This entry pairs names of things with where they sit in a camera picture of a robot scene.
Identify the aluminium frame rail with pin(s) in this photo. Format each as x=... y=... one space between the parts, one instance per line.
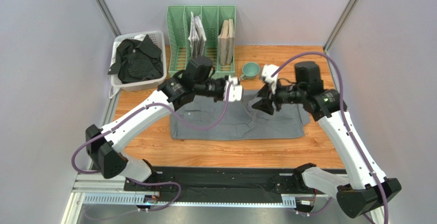
x=111 y=191

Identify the green file organizer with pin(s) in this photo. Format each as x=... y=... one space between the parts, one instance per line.
x=178 y=19

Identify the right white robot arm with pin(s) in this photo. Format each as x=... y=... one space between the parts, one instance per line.
x=348 y=141

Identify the teal cup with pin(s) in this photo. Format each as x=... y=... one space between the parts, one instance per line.
x=250 y=71

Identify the black striped shirt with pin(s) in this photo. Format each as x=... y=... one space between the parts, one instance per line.
x=137 y=61

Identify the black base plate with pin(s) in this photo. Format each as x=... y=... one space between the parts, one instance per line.
x=223 y=185

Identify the grey long sleeve shirt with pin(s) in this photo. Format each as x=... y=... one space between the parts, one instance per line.
x=241 y=121

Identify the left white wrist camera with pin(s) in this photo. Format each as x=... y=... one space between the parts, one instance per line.
x=233 y=89

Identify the grey magazines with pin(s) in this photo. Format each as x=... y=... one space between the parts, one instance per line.
x=197 y=37

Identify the white laundry basket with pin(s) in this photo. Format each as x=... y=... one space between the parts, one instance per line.
x=158 y=38

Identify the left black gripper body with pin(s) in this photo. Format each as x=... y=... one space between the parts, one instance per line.
x=211 y=88

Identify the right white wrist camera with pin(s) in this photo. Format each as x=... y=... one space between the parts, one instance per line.
x=269 y=77

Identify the brown books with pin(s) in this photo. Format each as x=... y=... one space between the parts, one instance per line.
x=226 y=42

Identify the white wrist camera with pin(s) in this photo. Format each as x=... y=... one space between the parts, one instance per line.
x=269 y=77
x=233 y=89

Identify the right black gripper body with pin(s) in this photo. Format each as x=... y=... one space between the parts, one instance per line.
x=272 y=97

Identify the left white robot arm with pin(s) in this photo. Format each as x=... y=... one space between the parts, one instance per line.
x=105 y=145

